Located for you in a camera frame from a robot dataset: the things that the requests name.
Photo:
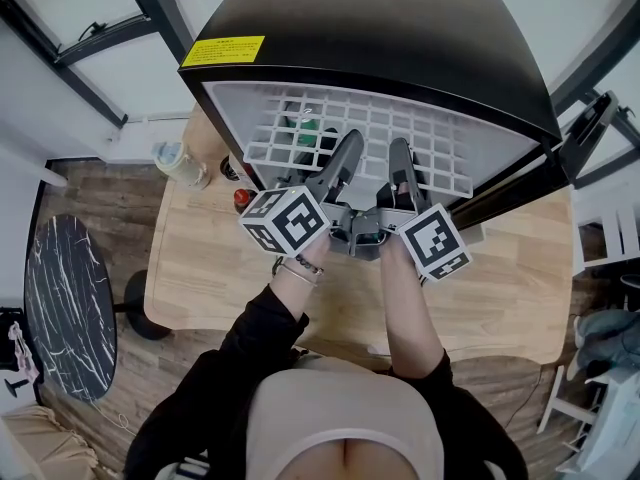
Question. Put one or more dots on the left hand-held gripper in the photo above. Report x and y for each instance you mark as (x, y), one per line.
(285, 223)

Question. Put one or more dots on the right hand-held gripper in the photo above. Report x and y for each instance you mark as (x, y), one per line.
(435, 243)

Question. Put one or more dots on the white wire fridge shelf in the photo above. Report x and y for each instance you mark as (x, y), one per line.
(257, 159)

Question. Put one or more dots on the person's right forearm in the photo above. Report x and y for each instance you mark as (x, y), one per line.
(410, 318)

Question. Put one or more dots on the person's left forearm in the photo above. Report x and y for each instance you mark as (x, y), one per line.
(295, 293)

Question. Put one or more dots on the black mini fridge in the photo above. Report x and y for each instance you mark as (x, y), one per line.
(375, 28)

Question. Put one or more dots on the green soda can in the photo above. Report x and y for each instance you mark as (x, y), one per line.
(305, 135)

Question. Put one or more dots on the cola bottle with red cap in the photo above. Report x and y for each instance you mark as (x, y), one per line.
(243, 199)

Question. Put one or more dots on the silver bangle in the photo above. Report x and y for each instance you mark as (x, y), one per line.
(300, 278)

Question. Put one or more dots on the beige tumbler cup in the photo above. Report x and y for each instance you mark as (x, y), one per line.
(185, 173)

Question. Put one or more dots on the person's grey trousers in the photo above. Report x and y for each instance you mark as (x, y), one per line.
(340, 363)

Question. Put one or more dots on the person's black jacket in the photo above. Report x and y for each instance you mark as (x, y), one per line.
(240, 358)

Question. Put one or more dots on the white wooden rack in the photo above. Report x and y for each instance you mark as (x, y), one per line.
(625, 223)

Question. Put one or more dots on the black framed window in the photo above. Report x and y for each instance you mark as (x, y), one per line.
(627, 103)
(75, 3)

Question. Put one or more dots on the person's torso in beige top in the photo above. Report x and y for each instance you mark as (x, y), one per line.
(340, 413)

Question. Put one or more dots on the black round stool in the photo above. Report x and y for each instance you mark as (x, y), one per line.
(631, 288)

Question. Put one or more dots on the black marble round table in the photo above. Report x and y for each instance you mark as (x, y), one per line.
(70, 308)

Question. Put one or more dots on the white chair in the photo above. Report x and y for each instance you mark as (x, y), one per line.
(620, 418)

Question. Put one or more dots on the black metal stand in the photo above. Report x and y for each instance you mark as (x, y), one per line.
(10, 328)

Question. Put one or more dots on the pink white hanging item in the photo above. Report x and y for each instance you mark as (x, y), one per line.
(25, 360)

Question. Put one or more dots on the beige cloth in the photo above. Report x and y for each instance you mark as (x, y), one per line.
(40, 443)

